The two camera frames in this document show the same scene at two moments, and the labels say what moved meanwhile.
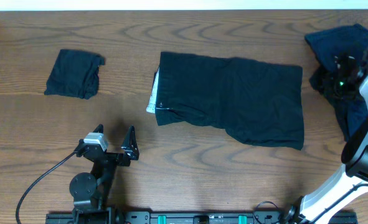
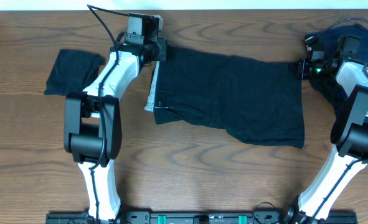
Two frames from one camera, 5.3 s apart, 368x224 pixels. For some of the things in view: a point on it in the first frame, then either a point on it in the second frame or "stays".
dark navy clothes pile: x=349 y=55 stays
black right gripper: x=345 y=66 -> x=302 y=69
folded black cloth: x=75 y=73 stays
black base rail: x=186 y=218 stays
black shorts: x=255 y=102 stays
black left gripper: x=111 y=156 -> x=162 y=49
